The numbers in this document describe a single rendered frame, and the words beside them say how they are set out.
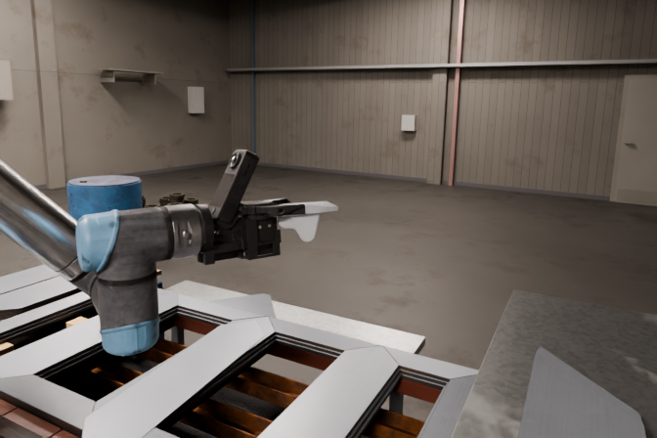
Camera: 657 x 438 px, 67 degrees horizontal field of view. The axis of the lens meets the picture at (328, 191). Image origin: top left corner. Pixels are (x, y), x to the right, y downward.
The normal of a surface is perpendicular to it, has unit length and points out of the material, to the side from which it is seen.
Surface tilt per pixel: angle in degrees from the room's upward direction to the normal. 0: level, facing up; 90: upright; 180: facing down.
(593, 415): 0
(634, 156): 90
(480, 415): 0
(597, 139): 90
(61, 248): 93
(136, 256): 90
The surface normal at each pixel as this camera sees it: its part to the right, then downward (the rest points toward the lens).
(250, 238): 0.55, 0.02
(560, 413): 0.02, -0.98
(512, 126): -0.51, 0.15
